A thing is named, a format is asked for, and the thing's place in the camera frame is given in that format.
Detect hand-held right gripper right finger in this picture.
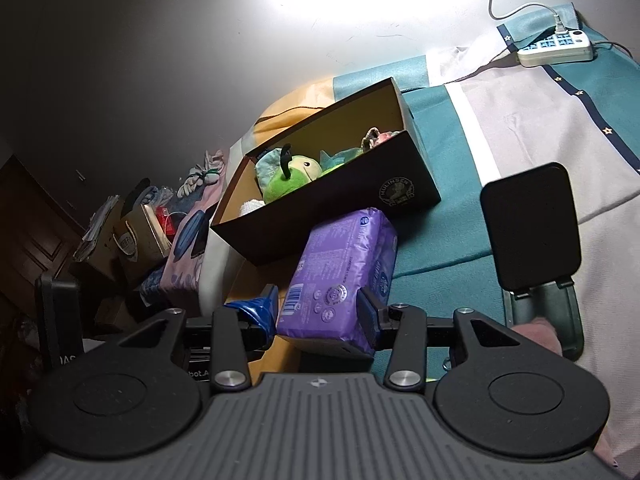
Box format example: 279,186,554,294
358,286,526,395

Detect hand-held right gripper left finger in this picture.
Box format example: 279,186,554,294
119,284,280,395

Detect purple tissue pack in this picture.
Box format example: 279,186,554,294
276,208,400,359

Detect dark cardboard box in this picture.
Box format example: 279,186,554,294
209,77,442,267

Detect green plush toy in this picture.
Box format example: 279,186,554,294
255,143,324,205

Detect wooden door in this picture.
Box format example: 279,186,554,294
0,155,87,322

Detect pile of papers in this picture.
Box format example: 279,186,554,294
74,195,122,262

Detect blue and pink printed bag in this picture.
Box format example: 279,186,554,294
141,207,214,307

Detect brown paper bag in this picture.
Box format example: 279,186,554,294
113,202,174,287

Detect red packet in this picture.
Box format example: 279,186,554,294
155,208,177,237

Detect blue patterned cloth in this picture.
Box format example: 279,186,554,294
147,185,174,209

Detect pink cloth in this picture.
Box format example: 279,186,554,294
513,318,563,357

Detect green phone stand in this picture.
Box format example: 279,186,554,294
502,279,585,361

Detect white power strip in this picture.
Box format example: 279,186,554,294
517,29,595,67

